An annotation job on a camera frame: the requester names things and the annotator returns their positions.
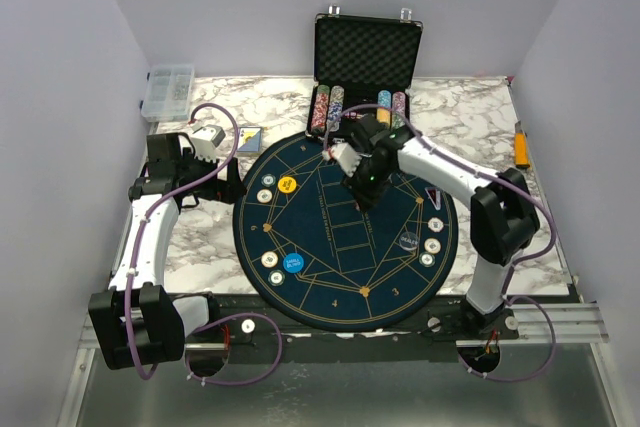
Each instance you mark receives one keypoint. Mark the green white chip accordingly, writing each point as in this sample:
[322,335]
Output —
[276,278]

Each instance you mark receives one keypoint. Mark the black aluminium chip case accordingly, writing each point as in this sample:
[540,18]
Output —
[364,55]

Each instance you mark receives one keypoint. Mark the yellow chip stack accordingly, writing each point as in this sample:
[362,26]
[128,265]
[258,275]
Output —
[383,113]

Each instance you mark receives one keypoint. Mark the orange utility knife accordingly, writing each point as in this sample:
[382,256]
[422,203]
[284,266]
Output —
[521,156]

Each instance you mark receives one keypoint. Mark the round blue poker mat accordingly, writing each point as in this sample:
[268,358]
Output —
[356,276]

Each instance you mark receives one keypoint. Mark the blue playing card box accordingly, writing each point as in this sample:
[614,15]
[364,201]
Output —
[250,141]

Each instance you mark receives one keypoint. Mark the blue grey chip stack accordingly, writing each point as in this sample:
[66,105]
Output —
[336,100]

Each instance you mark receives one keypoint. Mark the green poker chip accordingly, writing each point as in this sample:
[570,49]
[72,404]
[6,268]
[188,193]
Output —
[426,259]

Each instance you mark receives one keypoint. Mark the clear dealer button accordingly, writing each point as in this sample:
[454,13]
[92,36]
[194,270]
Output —
[409,241]

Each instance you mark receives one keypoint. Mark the red triangular card marker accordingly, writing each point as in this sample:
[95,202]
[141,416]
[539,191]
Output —
[434,196]

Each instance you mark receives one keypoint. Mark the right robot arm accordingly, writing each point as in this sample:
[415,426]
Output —
[503,214]

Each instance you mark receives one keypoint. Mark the yellow white poker chip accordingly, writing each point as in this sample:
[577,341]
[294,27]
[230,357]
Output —
[432,246]

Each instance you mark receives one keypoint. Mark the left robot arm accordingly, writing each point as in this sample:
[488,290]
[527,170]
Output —
[136,321]

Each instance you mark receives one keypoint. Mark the red white chip stack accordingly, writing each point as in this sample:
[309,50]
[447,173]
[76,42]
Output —
[320,110]

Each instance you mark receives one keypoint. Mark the red white poker chip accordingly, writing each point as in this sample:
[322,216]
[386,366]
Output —
[435,224]

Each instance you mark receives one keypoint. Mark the blue small blind button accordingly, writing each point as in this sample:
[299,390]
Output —
[293,263]

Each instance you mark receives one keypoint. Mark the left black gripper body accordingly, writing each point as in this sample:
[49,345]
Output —
[219,189]

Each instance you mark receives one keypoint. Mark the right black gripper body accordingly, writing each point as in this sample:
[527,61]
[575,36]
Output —
[368,179]

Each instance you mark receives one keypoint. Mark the yellow fifty poker chip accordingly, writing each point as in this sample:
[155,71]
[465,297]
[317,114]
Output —
[264,196]

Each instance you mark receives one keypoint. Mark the clear plastic organizer box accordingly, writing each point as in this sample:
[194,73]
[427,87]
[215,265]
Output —
[168,93]

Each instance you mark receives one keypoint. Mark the yellow big blind button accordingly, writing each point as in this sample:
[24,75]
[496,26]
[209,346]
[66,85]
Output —
[287,184]

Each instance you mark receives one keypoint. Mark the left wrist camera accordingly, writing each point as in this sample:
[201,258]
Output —
[205,141]

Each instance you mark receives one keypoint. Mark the black mounting base rail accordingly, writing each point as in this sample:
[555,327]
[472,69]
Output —
[434,333]

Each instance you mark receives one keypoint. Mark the pink green chip stack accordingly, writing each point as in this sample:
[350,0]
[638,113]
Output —
[398,109]

